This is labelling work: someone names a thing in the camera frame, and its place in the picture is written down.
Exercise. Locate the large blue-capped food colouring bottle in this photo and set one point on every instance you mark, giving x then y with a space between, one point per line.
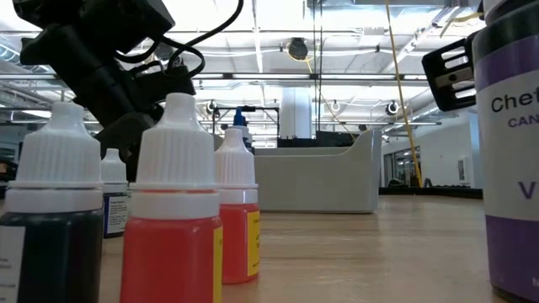
239 118

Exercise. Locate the round ceiling fixture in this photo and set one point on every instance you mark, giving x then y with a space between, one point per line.
391 107
210 106

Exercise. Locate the small blue dropper bottle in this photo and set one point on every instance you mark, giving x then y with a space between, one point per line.
114 210

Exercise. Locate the small orange-red dropper bottle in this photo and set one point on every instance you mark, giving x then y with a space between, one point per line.
174 252
240 235

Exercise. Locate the clear plastic tray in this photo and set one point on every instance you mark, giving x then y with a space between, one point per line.
316 181

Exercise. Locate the large purple-capped food colouring bottle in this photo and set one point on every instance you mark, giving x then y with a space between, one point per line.
513 147

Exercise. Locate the small dark green dropper bottle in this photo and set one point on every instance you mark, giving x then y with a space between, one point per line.
59 147

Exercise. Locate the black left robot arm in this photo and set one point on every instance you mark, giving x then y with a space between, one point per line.
97 84

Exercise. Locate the distant black frame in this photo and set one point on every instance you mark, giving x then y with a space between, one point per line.
246 108

